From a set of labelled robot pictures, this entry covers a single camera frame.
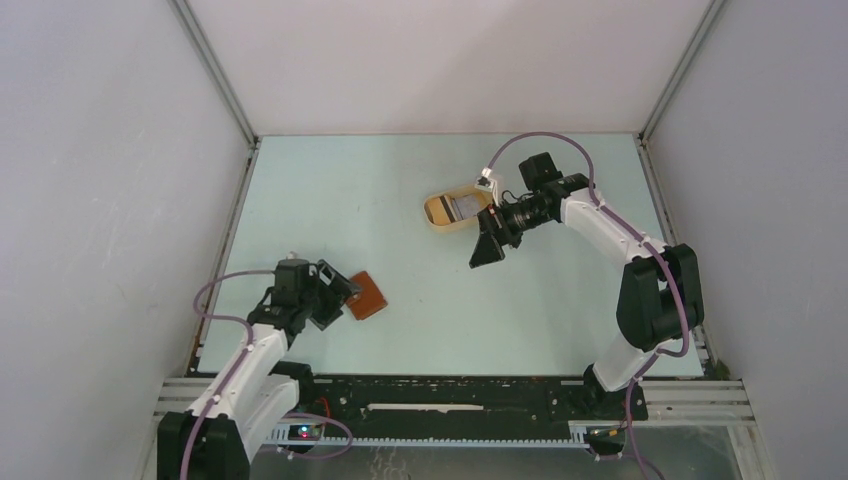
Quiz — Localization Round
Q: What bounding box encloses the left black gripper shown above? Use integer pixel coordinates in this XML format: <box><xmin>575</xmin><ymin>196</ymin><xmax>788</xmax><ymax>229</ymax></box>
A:
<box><xmin>298</xmin><ymin>260</ymin><xmax>361</xmax><ymax>330</ymax></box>

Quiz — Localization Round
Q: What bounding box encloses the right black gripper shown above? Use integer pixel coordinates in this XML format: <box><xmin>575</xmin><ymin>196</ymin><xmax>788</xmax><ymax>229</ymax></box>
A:
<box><xmin>469</xmin><ymin>197</ymin><xmax>552</xmax><ymax>268</ymax></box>

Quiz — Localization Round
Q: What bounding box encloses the silver VIP credit card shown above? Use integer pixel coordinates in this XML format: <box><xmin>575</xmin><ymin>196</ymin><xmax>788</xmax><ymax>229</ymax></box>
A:
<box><xmin>454</xmin><ymin>193</ymin><xmax>488</xmax><ymax>220</ymax></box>

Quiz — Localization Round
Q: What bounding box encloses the brown leather card holder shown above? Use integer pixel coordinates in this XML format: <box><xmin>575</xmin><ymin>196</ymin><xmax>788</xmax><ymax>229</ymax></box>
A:
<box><xmin>346</xmin><ymin>271</ymin><xmax>388</xmax><ymax>321</ymax></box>

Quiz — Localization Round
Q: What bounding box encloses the beige oval tray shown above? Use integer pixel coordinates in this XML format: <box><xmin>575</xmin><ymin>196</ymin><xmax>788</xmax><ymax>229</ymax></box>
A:
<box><xmin>423</xmin><ymin>185</ymin><xmax>493</xmax><ymax>233</ymax></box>

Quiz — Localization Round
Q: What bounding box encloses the gold credit card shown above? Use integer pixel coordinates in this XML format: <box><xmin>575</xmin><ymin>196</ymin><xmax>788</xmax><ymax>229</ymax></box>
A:
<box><xmin>425</xmin><ymin>195</ymin><xmax>457</xmax><ymax>227</ymax></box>

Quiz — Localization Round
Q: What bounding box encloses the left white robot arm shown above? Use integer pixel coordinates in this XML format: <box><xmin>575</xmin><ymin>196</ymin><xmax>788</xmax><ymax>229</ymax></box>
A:
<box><xmin>156</xmin><ymin>258</ymin><xmax>364</xmax><ymax>479</ymax></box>

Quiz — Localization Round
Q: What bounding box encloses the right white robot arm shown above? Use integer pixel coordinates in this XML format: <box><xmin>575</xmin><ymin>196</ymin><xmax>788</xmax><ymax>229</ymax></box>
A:
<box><xmin>469</xmin><ymin>174</ymin><xmax>703</xmax><ymax>418</ymax></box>

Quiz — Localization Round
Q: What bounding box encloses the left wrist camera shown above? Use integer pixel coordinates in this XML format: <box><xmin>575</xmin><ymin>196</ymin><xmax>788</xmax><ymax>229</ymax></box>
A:
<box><xmin>273</xmin><ymin>251</ymin><xmax>316</xmax><ymax>291</ymax></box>

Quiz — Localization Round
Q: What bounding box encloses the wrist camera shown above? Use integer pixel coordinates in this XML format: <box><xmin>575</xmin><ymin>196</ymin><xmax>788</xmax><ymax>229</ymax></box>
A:
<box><xmin>273</xmin><ymin>251</ymin><xmax>316</xmax><ymax>291</ymax></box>
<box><xmin>474</xmin><ymin>167</ymin><xmax>503</xmax><ymax>197</ymax></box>

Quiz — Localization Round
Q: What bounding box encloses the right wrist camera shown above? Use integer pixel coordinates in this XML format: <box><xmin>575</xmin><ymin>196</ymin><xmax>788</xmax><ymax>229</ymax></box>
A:
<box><xmin>474</xmin><ymin>167</ymin><xmax>503</xmax><ymax>197</ymax></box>

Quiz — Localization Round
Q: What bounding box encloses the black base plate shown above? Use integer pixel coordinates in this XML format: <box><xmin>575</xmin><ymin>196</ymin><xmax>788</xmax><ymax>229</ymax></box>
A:
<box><xmin>295</xmin><ymin>374</ymin><xmax>647</xmax><ymax>439</ymax></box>

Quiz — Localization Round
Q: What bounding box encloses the grey cable duct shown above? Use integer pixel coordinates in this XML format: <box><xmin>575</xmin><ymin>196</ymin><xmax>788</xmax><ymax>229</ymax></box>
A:
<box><xmin>261</xmin><ymin>423</ymin><xmax>626</xmax><ymax>451</ymax></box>

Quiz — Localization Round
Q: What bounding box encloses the aluminium frame rail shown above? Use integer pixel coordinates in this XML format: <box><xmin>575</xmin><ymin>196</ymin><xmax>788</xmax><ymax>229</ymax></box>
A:
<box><xmin>153</xmin><ymin>377</ymin><xmax>756</xmax><ymax>426</ymax></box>

